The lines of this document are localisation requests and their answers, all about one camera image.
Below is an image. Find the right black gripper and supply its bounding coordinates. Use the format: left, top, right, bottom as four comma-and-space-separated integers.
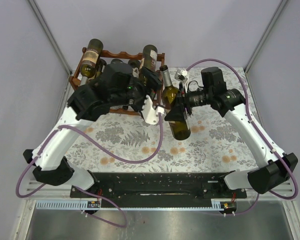
164, 82, 213, 123

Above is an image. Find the wine bottle brown label back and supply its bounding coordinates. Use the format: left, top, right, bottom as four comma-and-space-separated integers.
139, 44, 158, 84

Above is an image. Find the wine bottle brown label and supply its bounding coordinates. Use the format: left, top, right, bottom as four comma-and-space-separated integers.
139, 44, 158, 84
80, 38, 104, 86

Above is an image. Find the wine bottle brown label front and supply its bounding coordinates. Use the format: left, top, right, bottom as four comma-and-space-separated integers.
80, 38, 104, 86

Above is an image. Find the brown wooden wine rack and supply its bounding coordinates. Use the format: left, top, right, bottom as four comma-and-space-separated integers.
68, 47, 165, 116

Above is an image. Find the green wine bottle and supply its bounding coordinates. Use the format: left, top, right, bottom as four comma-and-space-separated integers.
89, 58, 107, 80

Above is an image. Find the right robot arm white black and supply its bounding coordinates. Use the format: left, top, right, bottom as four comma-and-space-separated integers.
164, 67, 298, 198

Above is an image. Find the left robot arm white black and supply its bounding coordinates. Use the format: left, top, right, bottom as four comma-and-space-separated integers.
23, 63, 164, 198

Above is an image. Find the floral patterned table mat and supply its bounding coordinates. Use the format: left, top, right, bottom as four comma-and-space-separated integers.
50, 66, 263, 173

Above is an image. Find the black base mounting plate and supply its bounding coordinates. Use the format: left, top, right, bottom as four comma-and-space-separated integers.
69, 171, 248, 201

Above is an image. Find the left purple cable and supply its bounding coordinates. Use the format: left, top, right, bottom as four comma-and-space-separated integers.
15, 112, 165, 228

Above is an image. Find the purple cable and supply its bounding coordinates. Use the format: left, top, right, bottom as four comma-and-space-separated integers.
15, 112, 165, 228
184, 58, 299, 217

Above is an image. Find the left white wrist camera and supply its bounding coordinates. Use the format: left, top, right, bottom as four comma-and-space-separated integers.
141, 95, 165, 125

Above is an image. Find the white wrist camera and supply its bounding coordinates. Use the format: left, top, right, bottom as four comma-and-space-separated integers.
141, 95, 165, 125
174, 69, 189, 87

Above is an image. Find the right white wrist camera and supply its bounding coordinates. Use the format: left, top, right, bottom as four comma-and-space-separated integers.
174, 69, 189, 87

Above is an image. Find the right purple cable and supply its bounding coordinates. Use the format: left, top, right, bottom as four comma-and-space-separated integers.
184, 58, 299, 217

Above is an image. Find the white slotted cable duct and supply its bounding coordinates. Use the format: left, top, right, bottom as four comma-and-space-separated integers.
35, 199, 237, 212

